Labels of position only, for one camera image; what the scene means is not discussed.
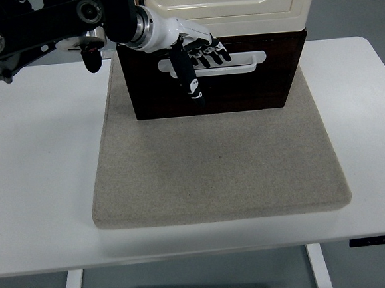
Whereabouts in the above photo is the cream plastic cabinet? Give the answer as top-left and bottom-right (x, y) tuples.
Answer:
(133, 0), (324, 45)

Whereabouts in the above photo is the dark wooden drawer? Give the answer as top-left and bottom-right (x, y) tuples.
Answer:
(116, 29), (310, 88)

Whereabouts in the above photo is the black table control panel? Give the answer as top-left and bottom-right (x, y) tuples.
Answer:
(348, 233), (385, 248)

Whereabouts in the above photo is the dark wooden drawer casing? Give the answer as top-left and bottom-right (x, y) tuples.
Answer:
(116, 27), (314, 123)

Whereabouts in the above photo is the grey felt mat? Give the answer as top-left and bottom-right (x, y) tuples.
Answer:
(79, 34), (354, 233)

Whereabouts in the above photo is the white drawer handle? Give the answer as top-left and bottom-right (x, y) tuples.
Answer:
(156, 49), (269, 81)

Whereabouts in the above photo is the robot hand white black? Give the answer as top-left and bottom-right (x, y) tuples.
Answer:
(138, 0), (237, 113)

